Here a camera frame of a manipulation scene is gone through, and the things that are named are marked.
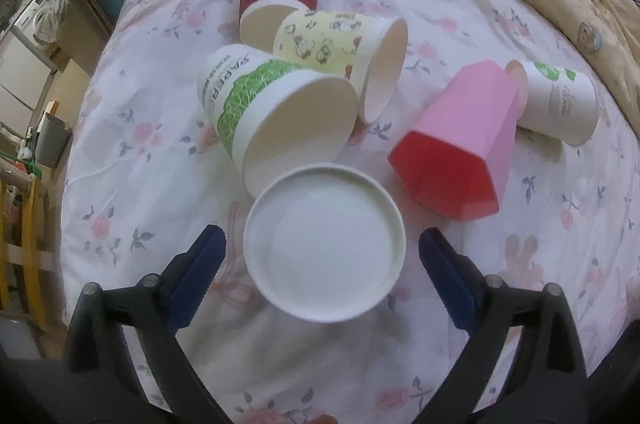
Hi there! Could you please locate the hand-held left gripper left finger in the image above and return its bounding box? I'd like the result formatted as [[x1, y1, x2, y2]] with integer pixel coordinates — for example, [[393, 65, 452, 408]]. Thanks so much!
[[66, 225, 227, 424]]

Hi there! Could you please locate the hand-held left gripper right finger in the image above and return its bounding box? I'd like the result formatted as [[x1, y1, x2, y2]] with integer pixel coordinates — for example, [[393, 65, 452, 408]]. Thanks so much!
[[418, 228, 589, 424]]

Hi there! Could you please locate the plain white paper cup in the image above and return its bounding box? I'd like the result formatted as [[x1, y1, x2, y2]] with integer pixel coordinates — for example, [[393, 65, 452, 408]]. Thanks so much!
[[243, 166, 406, 322]]

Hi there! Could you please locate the pink hexagonal cup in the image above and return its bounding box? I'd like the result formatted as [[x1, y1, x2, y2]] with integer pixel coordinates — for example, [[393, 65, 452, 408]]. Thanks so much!
[[387, 60, 520, 221]]

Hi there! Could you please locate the green print white paper cup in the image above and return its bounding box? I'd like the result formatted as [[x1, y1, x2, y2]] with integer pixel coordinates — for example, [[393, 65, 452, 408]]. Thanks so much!
[[196, 44, 359, 197]]

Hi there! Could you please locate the small green logo paper cup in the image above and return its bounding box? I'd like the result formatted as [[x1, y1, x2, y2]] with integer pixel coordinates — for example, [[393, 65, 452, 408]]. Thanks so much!
[[505, 60, 600, 147]]

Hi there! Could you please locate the yellow cartoon print paper cup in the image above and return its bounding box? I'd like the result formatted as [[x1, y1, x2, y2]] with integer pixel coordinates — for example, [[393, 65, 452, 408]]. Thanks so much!
[[272, 10, 409, 125]]

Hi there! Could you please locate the floral white bed sheet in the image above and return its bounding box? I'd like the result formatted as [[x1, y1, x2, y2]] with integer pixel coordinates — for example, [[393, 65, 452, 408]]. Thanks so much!
[[59, 0, 640, 424]]

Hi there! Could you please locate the yellow wooden chair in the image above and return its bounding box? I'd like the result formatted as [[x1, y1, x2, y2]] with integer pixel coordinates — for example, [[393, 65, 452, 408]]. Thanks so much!
[[0, 156, 50, 330]]

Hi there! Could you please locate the grey bin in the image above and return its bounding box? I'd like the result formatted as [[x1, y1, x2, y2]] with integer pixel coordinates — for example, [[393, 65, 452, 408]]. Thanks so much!
[[36, 113, 72, 169]]

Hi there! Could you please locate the white cabinet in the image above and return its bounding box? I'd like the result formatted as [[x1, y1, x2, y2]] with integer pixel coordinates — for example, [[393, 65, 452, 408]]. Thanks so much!
[[0, 0, 66, 139]]

